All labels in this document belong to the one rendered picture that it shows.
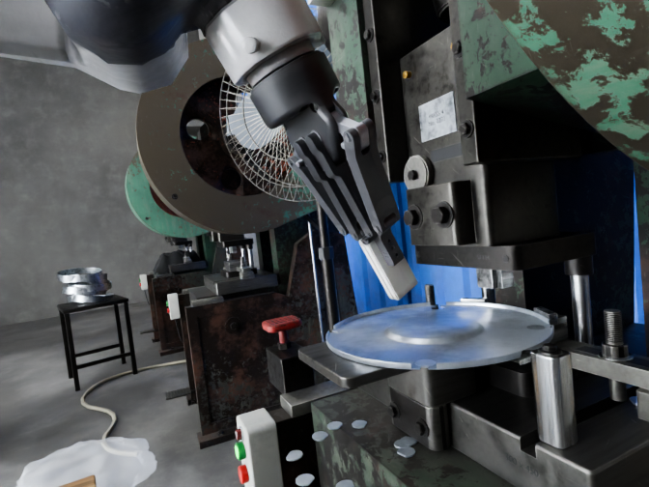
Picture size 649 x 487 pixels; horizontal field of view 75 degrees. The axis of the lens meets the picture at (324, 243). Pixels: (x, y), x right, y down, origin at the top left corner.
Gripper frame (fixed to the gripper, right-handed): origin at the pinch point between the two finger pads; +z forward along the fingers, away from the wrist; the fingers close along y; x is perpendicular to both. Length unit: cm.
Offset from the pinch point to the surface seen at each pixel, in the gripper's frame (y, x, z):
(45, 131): -674, 8, -187
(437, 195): -7.8, 15.6, 0.5
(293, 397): -34.4, -10.0, 23.4
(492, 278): -8.1, 18.1, 15.6
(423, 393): -6.3, -0.9, 19.1
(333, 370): -6.7, -8.7, 8.7
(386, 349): -7.8, -1.5, 12.0
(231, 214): -141, 27, 0
